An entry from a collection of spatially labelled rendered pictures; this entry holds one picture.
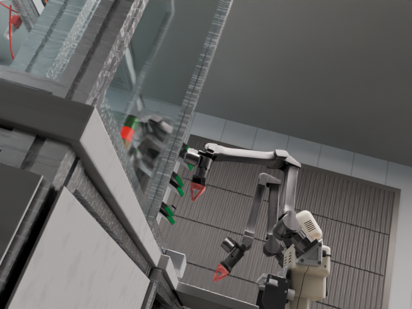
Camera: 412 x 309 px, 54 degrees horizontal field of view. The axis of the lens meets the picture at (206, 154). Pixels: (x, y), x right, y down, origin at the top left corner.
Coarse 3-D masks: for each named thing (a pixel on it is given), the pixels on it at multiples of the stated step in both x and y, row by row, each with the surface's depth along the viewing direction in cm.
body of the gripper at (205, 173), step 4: (200, 168) 180; (204, 168) 179; (196, 172) 179; (200, 172) 178; (204, 172) 178; (208, 172) 180; (192, 176) 175; (196, 176) 175; (200, 176) 177; (204, 176) 178; (204, 180) 174
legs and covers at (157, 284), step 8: (152, 272) 87; (160, 272) 87; (152, 280) 86; (160, 280) 90; (152, 288) 85; (160, 288) 97; (168, 288) 117; (152, 296) 85; (160, 296) 106; (168, 296) 124; (176, 296) 156; (144, 304) 84; (152, 304) 88; (160, 304) 220; (168, 304) 139; (176, 304) 178
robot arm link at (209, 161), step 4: (200, 156) 183; (204, 156) 182; (200, 160) 182; (204, 160) 180; (208, 160) 181; (212, 160) 182; (196, 164) 181; (200, 164) 180; (204, 164) 180; (208, 164) 180; (208, 168) 180
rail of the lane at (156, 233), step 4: (156, 220) 106; (156, 224) 108; (156, 228) 110; (152, 232) 105; (156, 232) 112; (160, 232) 119; (156, 236) 116; (160, 236) 121; (156, 240) 116; (160, 240) 123; (160, 244) 126; (164, 244) 135; (160, 248) 128; (164, 248) 138; (164, 252) 141
